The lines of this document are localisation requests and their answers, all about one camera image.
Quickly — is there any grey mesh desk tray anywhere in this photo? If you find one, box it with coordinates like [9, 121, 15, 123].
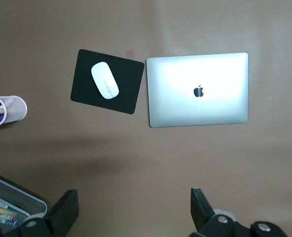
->
[0, 171, 48, 237]

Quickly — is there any pink mesh pen cup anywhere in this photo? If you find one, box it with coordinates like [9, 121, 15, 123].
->
[0, 94, 28, 128]

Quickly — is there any silver laptop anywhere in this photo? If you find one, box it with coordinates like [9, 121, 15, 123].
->
[146, 52, 249, 128]

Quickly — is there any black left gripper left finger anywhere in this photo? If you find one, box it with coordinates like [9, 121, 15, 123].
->
[0, 189, 79, 237]

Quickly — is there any black mouse pad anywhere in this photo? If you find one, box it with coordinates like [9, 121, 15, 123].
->
[70, 48, 145, 115]

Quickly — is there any white computer mouse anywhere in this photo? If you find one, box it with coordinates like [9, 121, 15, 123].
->
[90, 61, 120, 100]

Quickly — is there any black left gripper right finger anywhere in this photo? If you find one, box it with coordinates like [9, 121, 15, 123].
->
[189, 187, 287, 237]

